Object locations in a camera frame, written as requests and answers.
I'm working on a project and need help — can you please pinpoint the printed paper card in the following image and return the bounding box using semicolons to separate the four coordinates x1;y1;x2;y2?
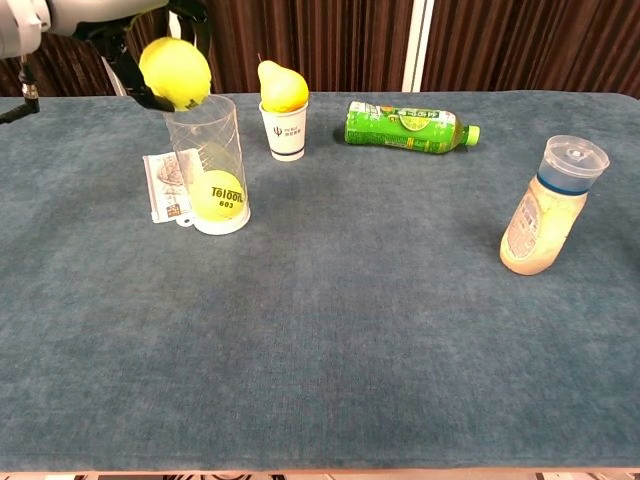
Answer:
141;148;204;225

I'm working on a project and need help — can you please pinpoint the clear plastic ball tube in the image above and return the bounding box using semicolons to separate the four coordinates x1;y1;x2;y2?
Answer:
163;93;252;236

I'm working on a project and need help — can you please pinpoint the yellow-green tennis ball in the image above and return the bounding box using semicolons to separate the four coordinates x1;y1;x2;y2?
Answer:
189;169;247;221
138;36;213;113

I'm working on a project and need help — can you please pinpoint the green tea bottle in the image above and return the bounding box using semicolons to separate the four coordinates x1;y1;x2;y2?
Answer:
344;100;482;155

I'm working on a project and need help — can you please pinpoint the yellow pear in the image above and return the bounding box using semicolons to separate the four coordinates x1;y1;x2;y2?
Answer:
257;53;311;114

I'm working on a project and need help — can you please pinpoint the teal table cloth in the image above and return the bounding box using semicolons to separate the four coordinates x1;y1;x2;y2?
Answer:
0;90;640;474

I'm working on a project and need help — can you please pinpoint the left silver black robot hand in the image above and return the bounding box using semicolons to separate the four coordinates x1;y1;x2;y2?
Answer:
47;0;214;114

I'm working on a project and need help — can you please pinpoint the beige sauce bottle clear cap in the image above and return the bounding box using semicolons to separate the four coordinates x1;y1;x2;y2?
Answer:
499;134;611;277

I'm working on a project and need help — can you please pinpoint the dark brown pleated curtain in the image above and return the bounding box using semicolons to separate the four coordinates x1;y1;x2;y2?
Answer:
0;0;640;99

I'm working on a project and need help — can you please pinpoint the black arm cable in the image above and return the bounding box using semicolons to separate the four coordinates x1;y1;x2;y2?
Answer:
0;54;41;126

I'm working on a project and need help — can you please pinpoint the white paper cup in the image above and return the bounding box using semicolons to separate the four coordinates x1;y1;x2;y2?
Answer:
258;101;309;162

